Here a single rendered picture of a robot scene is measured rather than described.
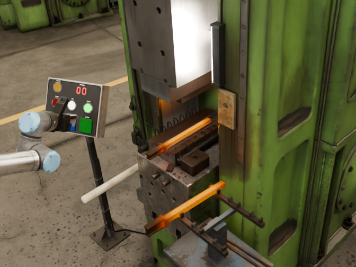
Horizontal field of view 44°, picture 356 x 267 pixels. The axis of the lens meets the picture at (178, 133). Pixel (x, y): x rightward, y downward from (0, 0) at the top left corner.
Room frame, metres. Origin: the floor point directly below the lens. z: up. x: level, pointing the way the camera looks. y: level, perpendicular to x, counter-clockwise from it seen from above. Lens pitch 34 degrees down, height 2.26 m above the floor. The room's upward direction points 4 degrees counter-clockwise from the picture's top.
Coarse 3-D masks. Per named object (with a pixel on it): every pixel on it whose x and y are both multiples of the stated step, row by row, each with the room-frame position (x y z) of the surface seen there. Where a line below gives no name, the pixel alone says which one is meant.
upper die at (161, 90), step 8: (208, 72) 1.84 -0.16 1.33; (144, 80) 1.80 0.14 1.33; (152, 80) 1.76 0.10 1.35; (192, 80) 1.77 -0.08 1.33; (200, 80) 1.80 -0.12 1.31; (208, 80) 1.84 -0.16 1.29; (144, 88) 1.81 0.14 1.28; (152, 88) 1.76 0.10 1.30; (160, 88) 1.72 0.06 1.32; (168, 88) 1.68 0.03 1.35; (176, 88) 1.70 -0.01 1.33; (184, 88) 1.73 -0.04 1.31; (192, 88) 1.77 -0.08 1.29; (160, 96) 1.72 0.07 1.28; (168, 96) 1.68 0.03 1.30; (176, 96) 1.70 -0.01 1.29
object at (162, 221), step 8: (216, 184) 1.46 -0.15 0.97; (224, 184) 1.46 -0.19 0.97; (208, 192) 1.41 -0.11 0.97; (192, 200) 1.37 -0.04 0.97; (200, 200) 1.38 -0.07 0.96; (176, 208) 1.33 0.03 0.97; (184, 208) 1.33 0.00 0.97; (160, 216) 1.28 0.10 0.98; (168, 216) 1.29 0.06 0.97; (176, 216) 1.30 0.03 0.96; (152, 224) 1.24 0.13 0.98; (160, 224) 1.26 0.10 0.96; (152, 232) 1.23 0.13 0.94
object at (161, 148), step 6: (204, 120) 1.92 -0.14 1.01; (210, 120) 1.93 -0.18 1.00; (192, 126) 1.88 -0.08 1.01; (198, 126) 1.87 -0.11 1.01; (186, 132) 1.82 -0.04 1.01; (174, 138) 1.78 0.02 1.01; (180, 138) 1.78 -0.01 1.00; (162, 144) 1.73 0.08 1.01; (168, 144) 1.74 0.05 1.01; (150, 150) 1.69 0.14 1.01; (156, 150) 1.69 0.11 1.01; (162, 150) 1.71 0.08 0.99; (150, 156) 1.67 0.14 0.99
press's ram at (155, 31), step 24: (144, 0) 1.76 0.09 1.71; (168, 0) 1.64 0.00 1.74; (192, 0) 1.71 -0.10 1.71; (216, 0) 1.80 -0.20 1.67; (144, 24) 1.77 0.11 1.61; (168, 24) 1.65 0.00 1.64; (192, 24) 1.71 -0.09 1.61; (144, 48) 1.78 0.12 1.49; (168, 48) 1.66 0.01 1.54; (192, 48) 1.70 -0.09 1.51; (144, 72) 1.80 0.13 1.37; (168, 72) 1.67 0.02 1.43; (192, 72) 1.70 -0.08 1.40
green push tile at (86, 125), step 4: (80, 120) 1.98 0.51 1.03; (84, 120) 1.97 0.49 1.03; (88, 120) 1.96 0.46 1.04; (92, 120) 1.96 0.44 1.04; (80, 124) 1.97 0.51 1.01; (84, 124) 1.96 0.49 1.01; (88, 124) 1.95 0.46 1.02; (92, 124) 1.95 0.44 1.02; (80, 128) 1.96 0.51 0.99; (84, 128) 1.95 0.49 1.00; (88, 128) 1.94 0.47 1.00; (84, 132) 1.94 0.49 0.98; (88, 132) 1.93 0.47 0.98
